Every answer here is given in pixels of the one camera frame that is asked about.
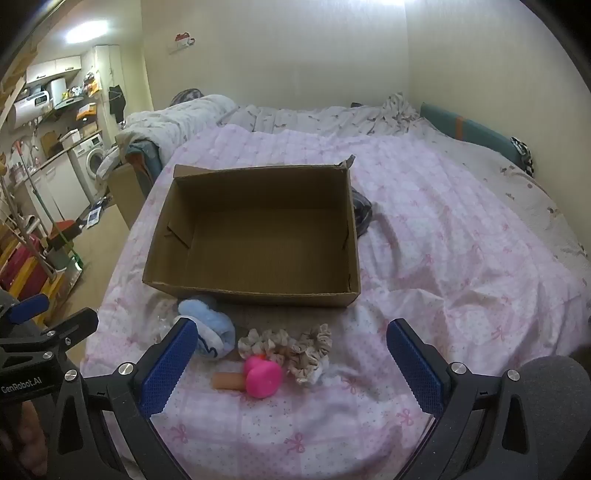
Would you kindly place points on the beige soft cylinder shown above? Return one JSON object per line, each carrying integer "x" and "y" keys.
{"x": 228, "y": 381}

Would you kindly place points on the red white wall decoration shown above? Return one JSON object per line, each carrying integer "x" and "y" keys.
{"x": 182, "y": 41}

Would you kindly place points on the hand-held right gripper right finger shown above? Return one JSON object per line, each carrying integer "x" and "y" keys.
{"x": 415, "y": 369}

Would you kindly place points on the red storage box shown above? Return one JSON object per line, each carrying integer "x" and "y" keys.
{"x": 21, "y": 265}

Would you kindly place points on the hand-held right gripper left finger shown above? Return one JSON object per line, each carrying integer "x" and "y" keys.
{"x": 168, "y": 364}

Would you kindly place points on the orange item on shelf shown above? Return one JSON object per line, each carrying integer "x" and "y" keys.
{"x": 87, "y": 112}

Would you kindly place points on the teal folded cloth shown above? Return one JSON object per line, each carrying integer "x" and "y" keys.
{"x": 143, "y": 159}

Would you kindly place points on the white floral duvet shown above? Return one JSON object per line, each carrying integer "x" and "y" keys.
{"x": 184, "y": 120}

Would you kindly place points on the person's left hand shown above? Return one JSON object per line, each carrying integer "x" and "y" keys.
{"x": 30, "y": 429}

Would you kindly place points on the white washing machine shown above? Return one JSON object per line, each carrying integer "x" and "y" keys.
{"x": 90, "y": 159}

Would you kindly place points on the black white patterned cloth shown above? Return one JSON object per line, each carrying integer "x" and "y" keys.
{"x": 522, "y": 157}

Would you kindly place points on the person's grey clothing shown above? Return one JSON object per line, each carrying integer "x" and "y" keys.
{"x": 561, "y": 406}

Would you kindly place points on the clear plastic wrap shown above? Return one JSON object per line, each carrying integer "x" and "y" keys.
{"x": 164, "y": 323}

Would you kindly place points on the white water heater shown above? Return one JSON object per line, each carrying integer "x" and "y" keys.
{"x": 30, "y": 108}

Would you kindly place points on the white counter cabinet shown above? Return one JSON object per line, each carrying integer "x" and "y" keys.
{"x": 57, "y": 189}

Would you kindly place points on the pink bow print quilt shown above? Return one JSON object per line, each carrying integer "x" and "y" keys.
{"x": 461, "y": 277}

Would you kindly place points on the tall white cabinet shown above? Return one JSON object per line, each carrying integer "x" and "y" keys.
{"x": 110, "y": 69}

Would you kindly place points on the white wall cabinets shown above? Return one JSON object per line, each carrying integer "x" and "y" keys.
{"x": 53, "y": 68}

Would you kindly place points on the white cylindrical appliance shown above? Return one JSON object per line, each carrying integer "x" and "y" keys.
{"x": 58, "y": 92}

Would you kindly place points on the teal headboard cushion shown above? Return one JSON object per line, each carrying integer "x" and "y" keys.
{"x": 471, "y": 129}

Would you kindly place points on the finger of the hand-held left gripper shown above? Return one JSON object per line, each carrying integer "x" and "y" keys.
{"x": 74, "y": 325}
{"x": 28, "y": 308}

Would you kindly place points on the yellow wooden rack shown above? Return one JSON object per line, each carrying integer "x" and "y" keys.
{"x": 51, "y": 288}

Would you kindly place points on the blue fluffy sock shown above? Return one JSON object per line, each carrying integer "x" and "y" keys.
{"x": 212, "y": 327}

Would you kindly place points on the grey patterned pillow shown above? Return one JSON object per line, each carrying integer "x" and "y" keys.
{"x": 187, "y": 96}

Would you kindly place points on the pink soft toy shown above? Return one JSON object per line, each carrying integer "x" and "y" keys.
{"x": 263, "y": 378}

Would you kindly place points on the brown cardboard box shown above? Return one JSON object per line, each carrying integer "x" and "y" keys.
{"x": 268, "y": 244}

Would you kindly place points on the black hanging garment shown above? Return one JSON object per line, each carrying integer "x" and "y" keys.
{"x": 117, "y": 99}

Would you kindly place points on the dark striped cloth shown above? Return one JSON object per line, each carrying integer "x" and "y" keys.
{"x": 362, "y": 212}

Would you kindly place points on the green broom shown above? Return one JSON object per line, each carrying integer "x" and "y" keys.
{"x": 69, "y": 251}

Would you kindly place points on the white floral bed sheet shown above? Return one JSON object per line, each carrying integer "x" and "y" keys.
{"x": 323, "y": 117}

